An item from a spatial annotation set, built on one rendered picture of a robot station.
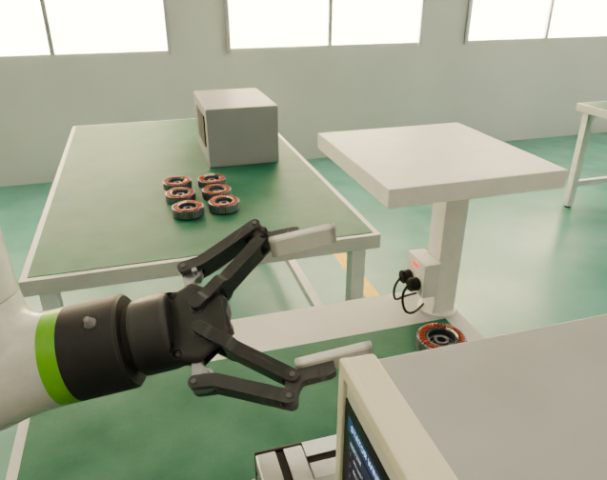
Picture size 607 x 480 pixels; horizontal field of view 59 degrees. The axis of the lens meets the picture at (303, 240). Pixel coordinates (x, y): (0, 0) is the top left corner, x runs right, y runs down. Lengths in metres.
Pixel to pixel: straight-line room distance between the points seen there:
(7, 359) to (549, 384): 0.43
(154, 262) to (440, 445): 1.45
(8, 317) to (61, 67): 4.19
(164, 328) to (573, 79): 6.02
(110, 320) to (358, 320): 0.92
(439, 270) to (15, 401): 0.99
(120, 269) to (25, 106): 3.24
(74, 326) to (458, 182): 0.65
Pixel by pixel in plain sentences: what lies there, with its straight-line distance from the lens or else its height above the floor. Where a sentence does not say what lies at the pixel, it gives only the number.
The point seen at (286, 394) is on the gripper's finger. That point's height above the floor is 1.19.
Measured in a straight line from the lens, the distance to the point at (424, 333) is 1.27.
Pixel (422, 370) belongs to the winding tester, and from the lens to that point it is 0.31.
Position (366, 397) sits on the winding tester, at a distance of 0.28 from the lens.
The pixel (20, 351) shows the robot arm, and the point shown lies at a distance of 0.54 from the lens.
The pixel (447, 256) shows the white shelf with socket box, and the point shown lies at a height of 0.91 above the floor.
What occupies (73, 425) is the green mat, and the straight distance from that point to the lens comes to 1.16.
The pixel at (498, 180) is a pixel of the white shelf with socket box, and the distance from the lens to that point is 0.99.
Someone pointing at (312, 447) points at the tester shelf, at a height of 1.11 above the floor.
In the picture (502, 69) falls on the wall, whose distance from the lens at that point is 5.79.
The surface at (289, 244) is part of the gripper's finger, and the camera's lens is 0.56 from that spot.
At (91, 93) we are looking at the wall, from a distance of 4.70.
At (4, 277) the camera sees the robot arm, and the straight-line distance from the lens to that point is 0.55.
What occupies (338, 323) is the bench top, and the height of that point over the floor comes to 0.75.
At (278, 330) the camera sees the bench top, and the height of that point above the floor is 0.75.
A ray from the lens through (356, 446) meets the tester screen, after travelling 0.31.
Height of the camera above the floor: 1.51
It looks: 26 degrees down
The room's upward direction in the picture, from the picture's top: straight up
